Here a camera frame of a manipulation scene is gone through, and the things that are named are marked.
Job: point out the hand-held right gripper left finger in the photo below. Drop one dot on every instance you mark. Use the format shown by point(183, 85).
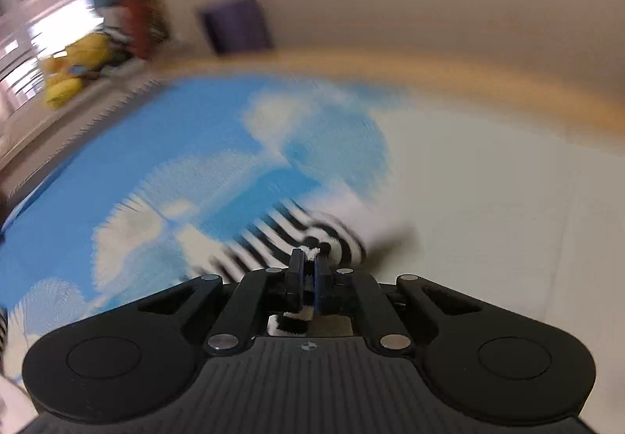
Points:
point(297, 275)

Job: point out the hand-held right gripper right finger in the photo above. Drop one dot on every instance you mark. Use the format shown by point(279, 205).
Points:
point(322, 282)

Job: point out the black white striped garment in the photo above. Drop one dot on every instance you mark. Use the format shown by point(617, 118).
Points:
point(273, 238)

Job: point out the blue white patterned bed sheet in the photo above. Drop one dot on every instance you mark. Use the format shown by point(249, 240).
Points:
point(185, 146)

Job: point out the purple box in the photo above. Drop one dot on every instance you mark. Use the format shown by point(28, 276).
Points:
point(237, 24)

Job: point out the white window ledge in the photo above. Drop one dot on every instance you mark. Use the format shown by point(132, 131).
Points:
point(58, 121)

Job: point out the yellow plush toy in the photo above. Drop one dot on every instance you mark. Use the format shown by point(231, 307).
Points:
point(93, 48)
point(61, 90)

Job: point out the red patterned cushion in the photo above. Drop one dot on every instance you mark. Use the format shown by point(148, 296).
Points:
point(141, 14)

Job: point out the wooden bed frame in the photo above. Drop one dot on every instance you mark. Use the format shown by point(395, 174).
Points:
point(439, 72)

